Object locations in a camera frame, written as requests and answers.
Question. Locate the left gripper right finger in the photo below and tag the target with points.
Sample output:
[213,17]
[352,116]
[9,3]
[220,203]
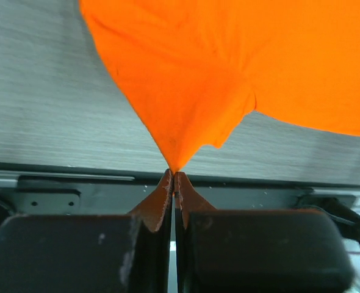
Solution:
[289,250]

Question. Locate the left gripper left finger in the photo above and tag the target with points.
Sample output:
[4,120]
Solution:
[90,253]

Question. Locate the orange t shirt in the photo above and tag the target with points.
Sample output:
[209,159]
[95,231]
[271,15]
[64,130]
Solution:
[192,70]

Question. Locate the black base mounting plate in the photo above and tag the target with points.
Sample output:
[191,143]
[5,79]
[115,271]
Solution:
[76,196]

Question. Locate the aluminium rail profile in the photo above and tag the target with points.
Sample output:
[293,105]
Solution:
[10,178]

